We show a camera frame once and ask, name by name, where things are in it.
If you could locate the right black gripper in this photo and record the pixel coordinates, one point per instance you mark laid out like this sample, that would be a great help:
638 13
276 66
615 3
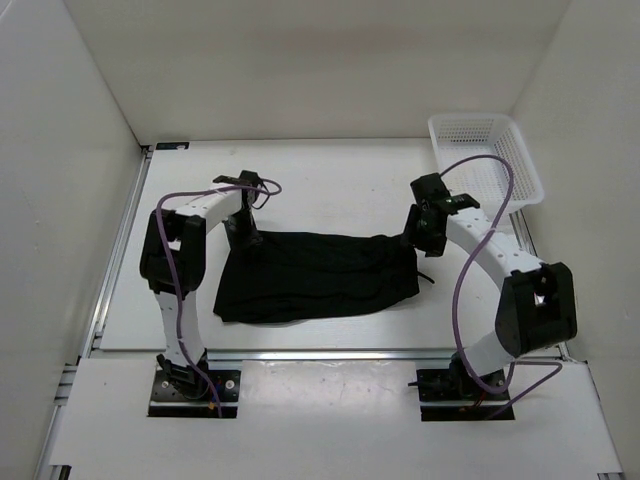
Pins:
433 248

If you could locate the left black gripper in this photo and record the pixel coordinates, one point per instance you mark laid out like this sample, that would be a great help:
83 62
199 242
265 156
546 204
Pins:
252 238

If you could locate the black shorts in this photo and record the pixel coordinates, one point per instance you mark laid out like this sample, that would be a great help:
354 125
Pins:
293 276

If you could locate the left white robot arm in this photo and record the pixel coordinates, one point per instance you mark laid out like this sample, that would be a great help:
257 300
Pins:
173 262

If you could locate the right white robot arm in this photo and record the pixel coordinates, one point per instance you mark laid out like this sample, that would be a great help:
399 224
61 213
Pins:
536 307

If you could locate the white perforated plastic basket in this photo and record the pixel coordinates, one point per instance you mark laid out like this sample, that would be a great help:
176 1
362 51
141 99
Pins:
485 150

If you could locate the aluminium table frame rail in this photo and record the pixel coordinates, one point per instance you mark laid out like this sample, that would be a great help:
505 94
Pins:
322 399

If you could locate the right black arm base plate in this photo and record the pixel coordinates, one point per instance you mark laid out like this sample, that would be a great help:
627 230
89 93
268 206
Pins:
440 400

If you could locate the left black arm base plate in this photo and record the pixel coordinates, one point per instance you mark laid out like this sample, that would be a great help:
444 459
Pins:
166 401

